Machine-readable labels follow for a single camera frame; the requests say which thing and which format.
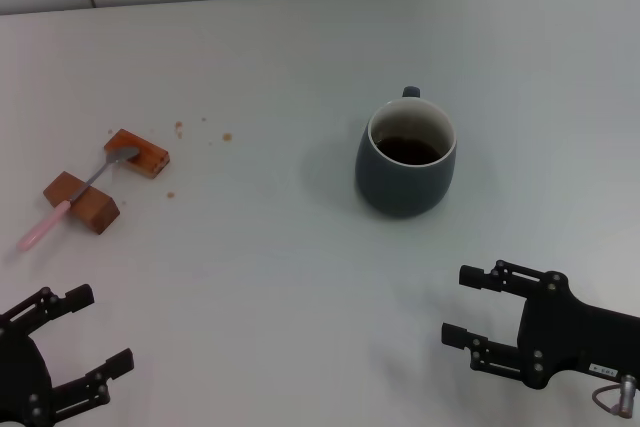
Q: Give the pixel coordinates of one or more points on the flat orange wooden block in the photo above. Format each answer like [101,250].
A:
[150,161]

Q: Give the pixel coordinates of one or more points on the dark coffee liquid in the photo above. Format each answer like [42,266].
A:
[407,151]

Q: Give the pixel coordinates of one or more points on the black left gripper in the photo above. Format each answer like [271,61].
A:
[22,382]

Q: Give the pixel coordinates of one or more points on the grey ceramic cup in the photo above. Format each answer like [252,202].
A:
[400,189]

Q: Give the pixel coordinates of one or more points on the tall brown wooden block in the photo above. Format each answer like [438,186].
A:
[95,212]

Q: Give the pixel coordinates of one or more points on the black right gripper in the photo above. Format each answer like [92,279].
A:
[570,337]

